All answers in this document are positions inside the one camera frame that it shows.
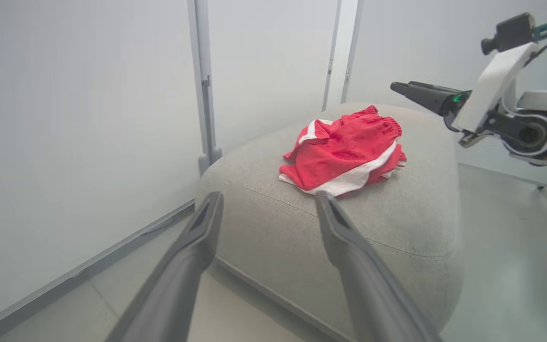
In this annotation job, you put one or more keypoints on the grey partition post with feet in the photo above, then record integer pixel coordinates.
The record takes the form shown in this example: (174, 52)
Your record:
(203, 71)

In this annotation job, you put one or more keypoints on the grey fabric ottoman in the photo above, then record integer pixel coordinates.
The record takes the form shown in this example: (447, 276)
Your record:
(264, 213)

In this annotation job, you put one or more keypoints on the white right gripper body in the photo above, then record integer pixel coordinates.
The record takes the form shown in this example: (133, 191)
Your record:
(492, 90)

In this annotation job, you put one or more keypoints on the slim grey partition post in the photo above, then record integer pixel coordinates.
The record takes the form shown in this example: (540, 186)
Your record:
(347, 47)

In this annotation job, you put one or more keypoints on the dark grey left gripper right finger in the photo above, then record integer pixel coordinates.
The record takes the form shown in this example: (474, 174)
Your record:
(368, 289)

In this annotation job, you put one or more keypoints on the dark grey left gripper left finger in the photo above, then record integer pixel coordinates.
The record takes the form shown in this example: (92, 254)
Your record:
(174, 285)

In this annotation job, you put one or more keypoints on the red and white shorts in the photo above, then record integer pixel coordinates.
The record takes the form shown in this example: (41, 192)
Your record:
(344, 156)

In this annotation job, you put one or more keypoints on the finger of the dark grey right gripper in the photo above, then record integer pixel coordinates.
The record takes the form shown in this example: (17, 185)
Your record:
(428, 99)
(437, 88)

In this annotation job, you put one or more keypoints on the grey partition bottom rail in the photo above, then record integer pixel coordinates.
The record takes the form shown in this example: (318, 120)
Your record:
(64, 279)

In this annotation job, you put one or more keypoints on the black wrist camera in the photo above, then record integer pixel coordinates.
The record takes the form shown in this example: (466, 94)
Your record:
(513, 31)

